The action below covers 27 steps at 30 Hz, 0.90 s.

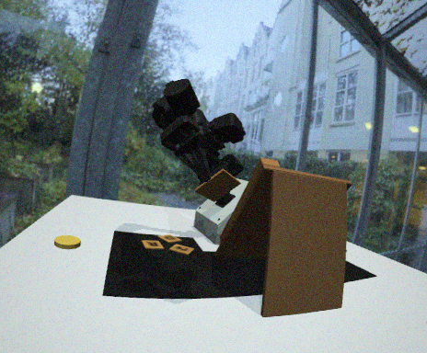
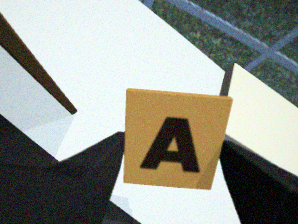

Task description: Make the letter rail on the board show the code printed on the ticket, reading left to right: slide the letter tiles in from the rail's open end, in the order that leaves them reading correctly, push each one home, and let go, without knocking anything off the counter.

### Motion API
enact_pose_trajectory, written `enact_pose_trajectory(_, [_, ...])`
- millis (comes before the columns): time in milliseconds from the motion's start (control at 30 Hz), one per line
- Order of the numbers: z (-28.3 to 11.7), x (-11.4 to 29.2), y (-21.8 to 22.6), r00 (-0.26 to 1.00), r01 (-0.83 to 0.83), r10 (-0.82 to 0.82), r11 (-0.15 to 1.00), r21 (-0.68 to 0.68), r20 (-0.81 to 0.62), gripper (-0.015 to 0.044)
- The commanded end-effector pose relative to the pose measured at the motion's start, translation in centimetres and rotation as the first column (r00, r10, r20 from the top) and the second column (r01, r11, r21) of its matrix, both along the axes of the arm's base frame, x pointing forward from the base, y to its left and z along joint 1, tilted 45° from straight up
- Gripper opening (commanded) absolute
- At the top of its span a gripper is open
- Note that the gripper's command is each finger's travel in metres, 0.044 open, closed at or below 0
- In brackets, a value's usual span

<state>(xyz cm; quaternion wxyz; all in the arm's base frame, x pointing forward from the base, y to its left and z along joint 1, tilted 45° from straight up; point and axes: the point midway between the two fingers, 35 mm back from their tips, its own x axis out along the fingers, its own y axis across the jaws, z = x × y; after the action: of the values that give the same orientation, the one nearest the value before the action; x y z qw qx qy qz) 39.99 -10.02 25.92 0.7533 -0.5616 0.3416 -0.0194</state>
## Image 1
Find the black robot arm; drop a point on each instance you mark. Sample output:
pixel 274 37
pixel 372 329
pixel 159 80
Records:
pixel 180 100

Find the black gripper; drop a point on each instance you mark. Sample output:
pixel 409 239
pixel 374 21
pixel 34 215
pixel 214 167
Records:
pixel 198 151

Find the tan wooden board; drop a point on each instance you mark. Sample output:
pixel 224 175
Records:
pixel 298 222

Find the yellow flat disc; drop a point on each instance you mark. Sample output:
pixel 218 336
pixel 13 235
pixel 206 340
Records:
pixel 67 242

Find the yellow letter tile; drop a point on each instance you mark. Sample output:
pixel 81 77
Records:
pixel 219 185

